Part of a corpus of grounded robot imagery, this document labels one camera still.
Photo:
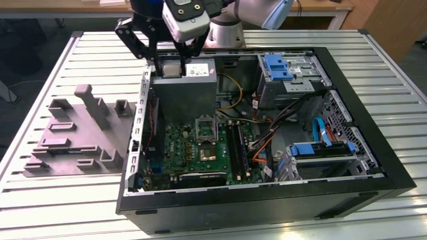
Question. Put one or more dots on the wooden cabinet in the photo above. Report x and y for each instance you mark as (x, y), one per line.
(393, 25)

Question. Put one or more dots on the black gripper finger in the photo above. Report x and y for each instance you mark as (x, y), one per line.
(194, 47)
(128, 35)

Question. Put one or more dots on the metal locking lever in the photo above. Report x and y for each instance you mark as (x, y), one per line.
(217, 128)

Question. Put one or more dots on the grey power supply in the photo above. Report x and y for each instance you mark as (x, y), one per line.
(186, 100)

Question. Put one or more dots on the silver CPU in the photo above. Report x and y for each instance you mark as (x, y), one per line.
(170, 70)

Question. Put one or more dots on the black case fan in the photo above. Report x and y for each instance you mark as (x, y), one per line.
(153, 140)

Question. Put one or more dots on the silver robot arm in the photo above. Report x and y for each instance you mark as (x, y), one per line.
(226, 32)

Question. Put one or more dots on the metal drive cage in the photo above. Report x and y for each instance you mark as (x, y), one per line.
(300, 87)

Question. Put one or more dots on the small white box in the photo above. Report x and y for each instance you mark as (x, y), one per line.
(113, 2)

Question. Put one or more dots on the grey parts rack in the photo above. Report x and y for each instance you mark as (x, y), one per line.
(82, 140)

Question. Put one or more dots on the black RAM slot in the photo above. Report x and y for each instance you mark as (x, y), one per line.
(241, 150)

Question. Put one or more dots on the green motherboard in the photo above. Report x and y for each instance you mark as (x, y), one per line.
(176, 140)

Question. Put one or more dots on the blue port connector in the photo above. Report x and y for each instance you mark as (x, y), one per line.
(156, 168)

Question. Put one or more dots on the blue plastic drive carrier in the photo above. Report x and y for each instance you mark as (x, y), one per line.
(274, 67)

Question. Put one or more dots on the blue card latch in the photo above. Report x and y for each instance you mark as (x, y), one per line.
(137, 182)

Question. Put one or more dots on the black PC case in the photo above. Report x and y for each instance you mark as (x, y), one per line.
(266, 212)

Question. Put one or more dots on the graphics card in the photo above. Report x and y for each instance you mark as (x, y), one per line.
(200, 178)

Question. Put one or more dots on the hard disk in blue carrier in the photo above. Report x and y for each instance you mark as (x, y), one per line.
(303, 150)

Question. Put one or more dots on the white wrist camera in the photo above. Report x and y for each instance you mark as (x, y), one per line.
(186, 27)

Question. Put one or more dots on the green RAM stick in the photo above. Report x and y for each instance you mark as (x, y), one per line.
(70, 151)

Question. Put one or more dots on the blue-edged RAM stick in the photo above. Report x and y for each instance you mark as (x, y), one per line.
(246, 163)

